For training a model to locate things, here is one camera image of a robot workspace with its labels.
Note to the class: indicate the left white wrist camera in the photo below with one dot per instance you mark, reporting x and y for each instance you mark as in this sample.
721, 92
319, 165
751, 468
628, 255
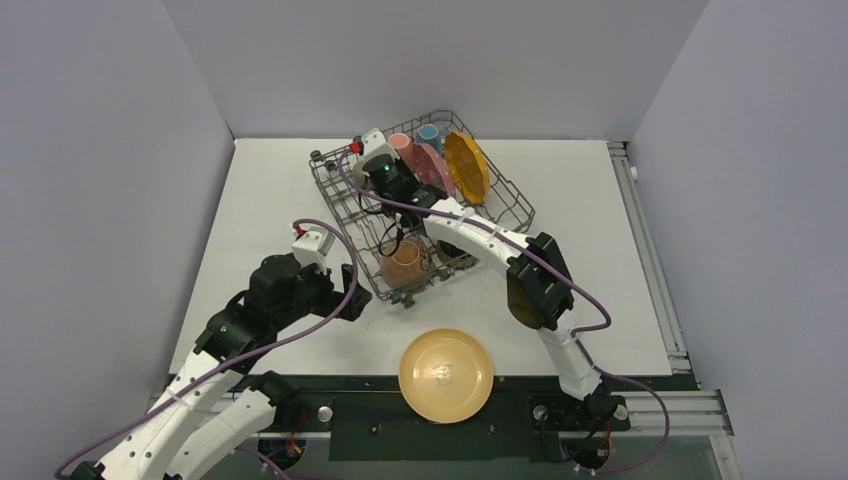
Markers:
312, 247

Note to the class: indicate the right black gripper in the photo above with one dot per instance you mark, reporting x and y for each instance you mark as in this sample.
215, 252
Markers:
404, 220

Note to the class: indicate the pink cup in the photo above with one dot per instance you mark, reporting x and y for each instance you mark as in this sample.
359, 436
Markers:
403, 145

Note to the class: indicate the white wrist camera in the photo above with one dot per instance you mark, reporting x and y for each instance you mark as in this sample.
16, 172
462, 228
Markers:
371, 145
312, 247

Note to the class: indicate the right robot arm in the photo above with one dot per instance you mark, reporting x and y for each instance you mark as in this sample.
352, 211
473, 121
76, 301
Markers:
539, 287

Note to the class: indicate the brown speckled cream bowl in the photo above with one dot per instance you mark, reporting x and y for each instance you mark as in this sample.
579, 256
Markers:
409, 268

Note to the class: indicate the maroon polka dot plate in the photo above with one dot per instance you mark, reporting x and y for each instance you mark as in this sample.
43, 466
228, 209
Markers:
430, 168

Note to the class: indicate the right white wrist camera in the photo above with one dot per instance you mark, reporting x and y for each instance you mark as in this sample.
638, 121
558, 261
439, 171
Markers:
371, 145

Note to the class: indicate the dark patterned cream bowl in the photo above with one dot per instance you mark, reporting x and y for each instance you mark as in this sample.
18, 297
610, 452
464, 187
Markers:
453, 257

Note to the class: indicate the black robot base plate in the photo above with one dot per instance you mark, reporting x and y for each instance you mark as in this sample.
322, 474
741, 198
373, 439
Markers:
365, 418

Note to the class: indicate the blue mug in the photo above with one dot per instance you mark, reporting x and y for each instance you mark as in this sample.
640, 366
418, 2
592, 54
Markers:
429, 134

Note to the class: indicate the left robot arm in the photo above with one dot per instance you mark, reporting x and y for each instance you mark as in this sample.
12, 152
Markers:
174, 440

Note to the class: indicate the cream bottom plate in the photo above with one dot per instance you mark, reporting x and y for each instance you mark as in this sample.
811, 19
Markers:
446, 376

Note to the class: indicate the yellow polka dot plate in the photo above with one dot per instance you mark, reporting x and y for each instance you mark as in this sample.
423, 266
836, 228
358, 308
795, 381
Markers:
467, 166

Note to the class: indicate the grey wire dish rack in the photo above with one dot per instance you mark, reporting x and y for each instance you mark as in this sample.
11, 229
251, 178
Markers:
340, 180

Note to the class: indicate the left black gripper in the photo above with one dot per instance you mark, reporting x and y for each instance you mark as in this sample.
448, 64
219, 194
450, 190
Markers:
334, 300

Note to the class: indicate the aluminium rail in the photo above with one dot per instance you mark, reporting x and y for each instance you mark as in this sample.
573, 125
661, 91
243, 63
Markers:
690, 412

